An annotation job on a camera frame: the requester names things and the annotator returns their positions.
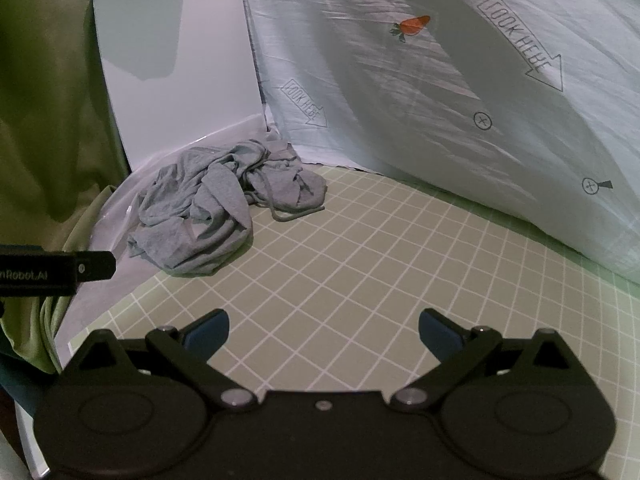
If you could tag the light blue printed bedsheet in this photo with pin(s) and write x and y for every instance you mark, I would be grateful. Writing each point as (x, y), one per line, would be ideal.
(530, 107)

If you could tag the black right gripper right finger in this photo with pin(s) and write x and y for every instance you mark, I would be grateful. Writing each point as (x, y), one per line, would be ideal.
(460, 353)

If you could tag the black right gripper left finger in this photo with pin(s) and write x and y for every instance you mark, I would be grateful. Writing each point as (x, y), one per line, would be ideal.
(182, 355)

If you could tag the green grid cutting mat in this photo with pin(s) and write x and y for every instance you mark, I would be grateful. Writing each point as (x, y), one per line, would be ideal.
(332, 301)

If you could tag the grey zip hoodie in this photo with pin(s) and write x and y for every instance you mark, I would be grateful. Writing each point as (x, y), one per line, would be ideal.
(195, 215)

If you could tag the olive green cloth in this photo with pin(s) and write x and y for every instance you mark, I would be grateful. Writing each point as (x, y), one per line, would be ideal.
(61, 157)

